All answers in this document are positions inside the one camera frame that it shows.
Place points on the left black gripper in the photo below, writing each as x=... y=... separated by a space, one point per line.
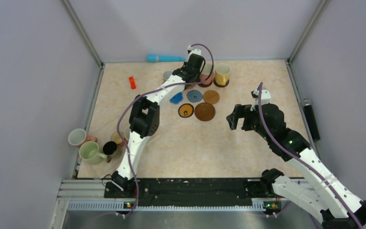
x=198 y=78

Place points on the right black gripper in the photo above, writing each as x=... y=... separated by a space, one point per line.
x=241 y=111

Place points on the plain pink mug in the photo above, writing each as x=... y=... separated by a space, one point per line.
x=207 y=74

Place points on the woven rattan coaster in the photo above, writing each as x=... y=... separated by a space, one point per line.
x=189 y=86

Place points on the dark wooden coaster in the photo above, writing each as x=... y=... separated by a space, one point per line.
x=205 y=85
x=221 y=86

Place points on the pink printed mug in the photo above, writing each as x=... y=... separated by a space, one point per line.
x=166 y=75

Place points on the grey silicone coaster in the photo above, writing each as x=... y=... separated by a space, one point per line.
x=194 y=96

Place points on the brown grooved coaster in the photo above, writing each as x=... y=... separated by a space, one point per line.
x=204 y=112

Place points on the blue flower coaster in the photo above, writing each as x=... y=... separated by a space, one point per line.
x=177 y=98

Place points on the light wooden coaster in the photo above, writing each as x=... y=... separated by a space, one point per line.
x=211 y=97

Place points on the yellow mug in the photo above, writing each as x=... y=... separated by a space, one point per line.
x=222 y=73

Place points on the brown paw print coaster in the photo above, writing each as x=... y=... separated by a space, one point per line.
x=186 y=110

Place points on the black microphone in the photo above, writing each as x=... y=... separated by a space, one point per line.
x=310 y=119

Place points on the light green mug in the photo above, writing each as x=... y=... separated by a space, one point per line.
x=126 y=133

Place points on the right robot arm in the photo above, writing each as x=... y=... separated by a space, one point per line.
x=328 y=201

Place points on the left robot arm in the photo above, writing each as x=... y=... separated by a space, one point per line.
x=144 y=118

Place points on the small orange cup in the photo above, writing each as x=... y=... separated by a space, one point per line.
x=118 y=138

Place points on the turquoise microphone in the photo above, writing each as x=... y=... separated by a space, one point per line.
x=163 y=58

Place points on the red block near cups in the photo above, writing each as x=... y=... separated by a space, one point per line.
x=132 y=83

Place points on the brown mug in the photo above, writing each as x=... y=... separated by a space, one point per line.
x=112 y=150

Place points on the pale green mug off table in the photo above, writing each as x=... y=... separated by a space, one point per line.
x=91 y=153

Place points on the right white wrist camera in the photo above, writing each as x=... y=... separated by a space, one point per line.
x=263 y=94

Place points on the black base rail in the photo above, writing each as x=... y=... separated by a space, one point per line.
x=197 y=194

